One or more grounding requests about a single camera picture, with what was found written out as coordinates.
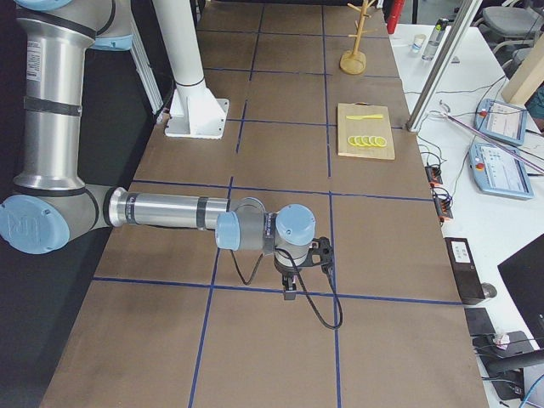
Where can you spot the wooden cup rack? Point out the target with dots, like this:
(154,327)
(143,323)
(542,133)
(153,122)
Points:
(353,62)

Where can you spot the bamboo cutting board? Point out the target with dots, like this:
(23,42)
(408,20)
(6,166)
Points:
(347,128)

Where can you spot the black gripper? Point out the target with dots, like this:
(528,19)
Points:
(287,270)

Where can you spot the teach pendant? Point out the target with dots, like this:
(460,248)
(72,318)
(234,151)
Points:
(502,121)
(497,173)

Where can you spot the aluminium frame post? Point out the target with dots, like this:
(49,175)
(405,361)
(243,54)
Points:
(461,23)

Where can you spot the near teach pendant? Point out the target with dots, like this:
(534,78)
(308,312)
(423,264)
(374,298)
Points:
(497,173)

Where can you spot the white pedestal column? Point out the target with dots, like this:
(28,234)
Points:
(194,112)

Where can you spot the black box with label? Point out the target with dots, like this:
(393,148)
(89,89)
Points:
(465,274)

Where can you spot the red fire extinguisher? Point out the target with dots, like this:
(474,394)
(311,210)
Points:
(395,11)

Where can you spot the far teach pendant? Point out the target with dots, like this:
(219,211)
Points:
(502,121)

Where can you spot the grabber reach tool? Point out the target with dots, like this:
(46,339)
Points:
(446,112)

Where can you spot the black monitor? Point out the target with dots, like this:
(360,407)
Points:
(522,275)

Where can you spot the water bottle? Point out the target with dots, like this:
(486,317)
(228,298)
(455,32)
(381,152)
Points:
(435,39)

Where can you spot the yellow plastic knife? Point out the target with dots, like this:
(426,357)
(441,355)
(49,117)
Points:
(364,117)

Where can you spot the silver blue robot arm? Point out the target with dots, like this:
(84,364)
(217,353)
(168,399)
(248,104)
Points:
(51,205)

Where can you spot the paper cup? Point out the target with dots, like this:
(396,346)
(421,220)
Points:
(418,41)

